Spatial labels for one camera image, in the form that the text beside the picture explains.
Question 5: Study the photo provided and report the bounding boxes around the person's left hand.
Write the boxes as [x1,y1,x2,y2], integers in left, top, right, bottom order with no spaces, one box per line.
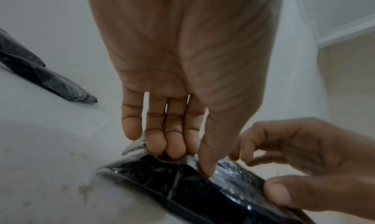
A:
[85,0,285,177]

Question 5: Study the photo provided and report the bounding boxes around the person's right hand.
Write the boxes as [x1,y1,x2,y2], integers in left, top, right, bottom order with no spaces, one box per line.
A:
[228,117,375,213]

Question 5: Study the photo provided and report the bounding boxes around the clear tape strip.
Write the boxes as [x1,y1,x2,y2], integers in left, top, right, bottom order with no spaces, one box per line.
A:
[121,138,266,196]

